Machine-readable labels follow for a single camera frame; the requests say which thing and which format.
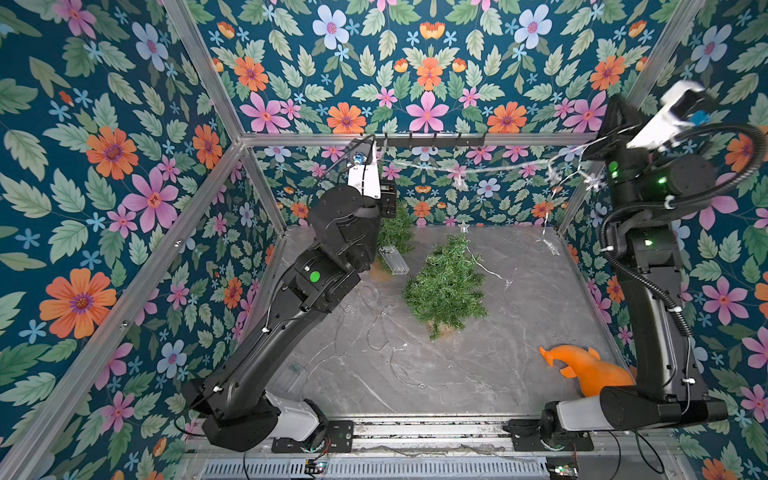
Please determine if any clear string light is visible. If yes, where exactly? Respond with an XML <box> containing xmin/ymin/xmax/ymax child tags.
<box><xmin>378</xmin><ymin>145</ymin><xmax>588</xmax><ymax>286</ymax></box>

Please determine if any small green tree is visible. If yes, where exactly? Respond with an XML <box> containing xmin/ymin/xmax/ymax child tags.
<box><xmin>403</xmin><ymin>234</ymin><xmax>488</xmax><ymax>341</ymax></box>
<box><xmin>377</xmin><ymin>204</ymin><xmax>414</xmax><ymax>275</ymax></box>

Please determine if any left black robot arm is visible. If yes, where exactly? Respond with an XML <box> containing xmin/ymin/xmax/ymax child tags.
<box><xmin>182</xmin><ymin>181</ymin><xmax>397</xmax><ymax>452</ymax></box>

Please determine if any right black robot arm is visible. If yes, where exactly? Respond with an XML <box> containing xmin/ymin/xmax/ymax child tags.
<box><xmin>534</xmin><ymin>82</ymin><xmax>767</xmax><ymax>448</ymax></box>

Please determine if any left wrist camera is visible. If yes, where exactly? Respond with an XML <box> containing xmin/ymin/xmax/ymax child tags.
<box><xmin>346</xmin><ymin>135</ymin><xmax>381</xmax><ymax>200</ymax></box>

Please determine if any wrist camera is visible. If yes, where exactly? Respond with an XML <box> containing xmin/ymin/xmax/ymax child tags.
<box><xmin>346</xmin><ymin>135</ymin><xmax>381</xmax><ymax>200</ymax></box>
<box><xmin>626</xmin><ymin>81</ymin><xmax>716</xmax><ymax>150</ymax></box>

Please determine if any black hook rail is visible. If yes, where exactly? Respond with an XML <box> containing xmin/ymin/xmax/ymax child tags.
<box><xmin>377</xmin><ymin>132</ymin><xmax>486</xmax><ymax>149</ymax></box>

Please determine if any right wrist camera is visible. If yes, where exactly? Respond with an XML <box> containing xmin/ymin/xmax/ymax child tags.
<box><xmin>626</xmin><ymin>81</ymin><xmax>716</xmax><ymax>150</ymax></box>

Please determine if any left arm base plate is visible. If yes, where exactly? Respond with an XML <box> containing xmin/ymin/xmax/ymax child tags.
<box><xmin>271</xmin><ymin>420</ymin><xmax>355</xmax><ymax>455</ymax></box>

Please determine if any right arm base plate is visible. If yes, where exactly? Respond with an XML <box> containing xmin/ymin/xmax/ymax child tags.
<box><xmin>502</xmin><ymin>418</ymin><xmax>594</xmax><ymax>452</ymax></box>

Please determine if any white cable duct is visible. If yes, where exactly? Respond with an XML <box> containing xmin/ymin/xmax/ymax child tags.
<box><xmin>200</xmin><ymin>457</ymin><xmax>550</xmax><ymax>479</ymax></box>

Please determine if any aluminium frame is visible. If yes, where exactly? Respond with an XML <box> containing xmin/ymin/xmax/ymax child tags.
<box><xmin>1</xmin><ymin>1</ymin><xmax>699</xmax><ymax>479</ymax></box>

